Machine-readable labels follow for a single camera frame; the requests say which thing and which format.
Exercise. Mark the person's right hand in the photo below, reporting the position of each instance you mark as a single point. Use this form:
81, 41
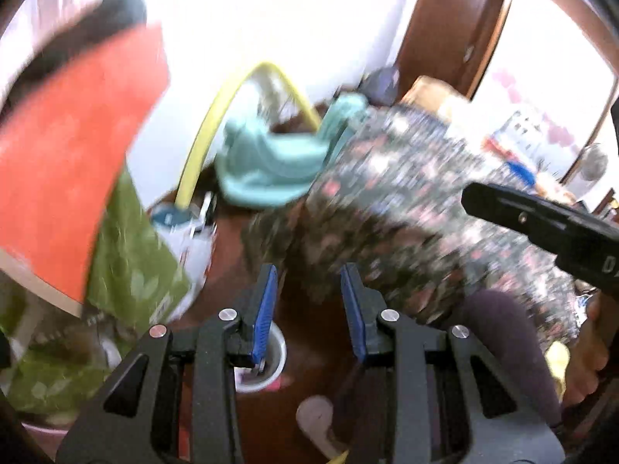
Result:
587, 348

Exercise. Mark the floral printed blanket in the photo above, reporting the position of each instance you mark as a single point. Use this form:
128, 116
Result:
387, 212

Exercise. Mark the yellow object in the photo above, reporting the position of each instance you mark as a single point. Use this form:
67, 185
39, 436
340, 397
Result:
556, 357

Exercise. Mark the dark cloth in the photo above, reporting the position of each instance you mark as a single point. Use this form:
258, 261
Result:
111, 9

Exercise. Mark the white bucket with blue lid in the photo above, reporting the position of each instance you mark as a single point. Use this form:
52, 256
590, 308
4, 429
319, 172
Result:
193, 251

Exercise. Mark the white cup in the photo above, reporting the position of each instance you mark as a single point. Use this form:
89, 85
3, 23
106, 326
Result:
275, 348

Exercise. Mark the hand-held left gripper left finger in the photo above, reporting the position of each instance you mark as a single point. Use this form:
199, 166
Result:
268, 309

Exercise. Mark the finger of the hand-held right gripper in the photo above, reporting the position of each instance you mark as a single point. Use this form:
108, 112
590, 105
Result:
512, 212

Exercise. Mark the wall poster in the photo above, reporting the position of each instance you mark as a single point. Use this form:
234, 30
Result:
527, 130

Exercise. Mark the green plastic bag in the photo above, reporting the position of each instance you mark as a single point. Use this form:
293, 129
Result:
125, 261

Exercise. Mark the teal plastic stool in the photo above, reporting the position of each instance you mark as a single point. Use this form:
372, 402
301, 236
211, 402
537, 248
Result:
271, 154

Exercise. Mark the person's purple trouser leg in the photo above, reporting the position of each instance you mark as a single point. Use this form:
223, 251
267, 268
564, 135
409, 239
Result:
503, 338

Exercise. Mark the cardboard box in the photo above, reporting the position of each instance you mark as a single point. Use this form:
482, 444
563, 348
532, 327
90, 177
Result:
430, 92

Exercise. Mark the brown wooden door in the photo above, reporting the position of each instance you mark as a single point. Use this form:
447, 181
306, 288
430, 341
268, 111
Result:
449, 24

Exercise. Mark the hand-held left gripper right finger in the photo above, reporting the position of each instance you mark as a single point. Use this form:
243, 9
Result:
353, 314

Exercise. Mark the orange red sheet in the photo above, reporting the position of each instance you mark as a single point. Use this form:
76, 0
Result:
63, 154

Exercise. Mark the white fan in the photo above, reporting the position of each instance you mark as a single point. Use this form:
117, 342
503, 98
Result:
595, 164

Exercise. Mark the dark backpack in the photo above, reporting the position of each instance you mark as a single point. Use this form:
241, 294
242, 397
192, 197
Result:
382, 84

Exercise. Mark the pink plastic basin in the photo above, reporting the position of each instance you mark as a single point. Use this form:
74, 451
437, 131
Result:
43, 432

